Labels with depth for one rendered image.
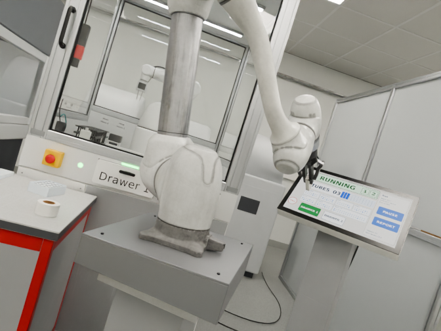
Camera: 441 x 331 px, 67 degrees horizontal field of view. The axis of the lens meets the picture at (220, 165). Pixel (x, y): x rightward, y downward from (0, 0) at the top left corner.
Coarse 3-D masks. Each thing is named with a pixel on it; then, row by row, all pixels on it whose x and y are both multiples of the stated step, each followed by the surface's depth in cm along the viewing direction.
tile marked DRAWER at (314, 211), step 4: (300, 204) 152; (304, 204) 151; (308, 204) 151; (300, 208) 150; (304, 208) 150; (308, 208) 149; (312, 208) 149; (316, 208) 148; (308, 212) 148; (312, 212) 147; (316, 212) 147; (316, 216) 145
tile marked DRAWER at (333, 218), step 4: (324, 212) 146; (328, 212) 146; (324, 216) 145; (328, 216) 144; (332, 216) 144; (336, 216) 143; (340, 216) 143; (328, 220) 143; (332, 220) 142; (336, 220) 142; (340, 220) 142; (344, 220) 141; (340, 224) 140
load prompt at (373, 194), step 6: (318, 180) 160; (324, 180) 159; (330, 180) 158; (336, 180) 158; (342, 180) 157; (336, 186) 155; (342, 186) 154; (348, 186) 154; (354, 186) 153; (360, 186) 152; (354, 192) 150; (360, 192) 150; (366, 192) 149; (372, 192) 148; (378, 192) 148
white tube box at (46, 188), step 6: (48, 180) 140; (30, 186) 129; (36, 186) 129; (42, 186) 128; (48, 186) 132; (54, 186) 135; (60, 186) 138; (66, 186) 140; (36, 192) 129; (42, 192) 128; (48, 192) 128; (54, 192) 133; (60, 192) 137
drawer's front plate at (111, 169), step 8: (104, 160) 155; (96, 168) 154; (104, 168) 155; (112, 168) 155; (120, 168) 156; (128, 168) 157; (96, 176) 154; (104, 176) 155; (112, 176) 156; (120, 176) 156; (128, 176) 157; (136, 176) 158; (104, 184) 155; (112, 184) 156; (128, 184) 157; (136, 192) 158; (144, 192) 159
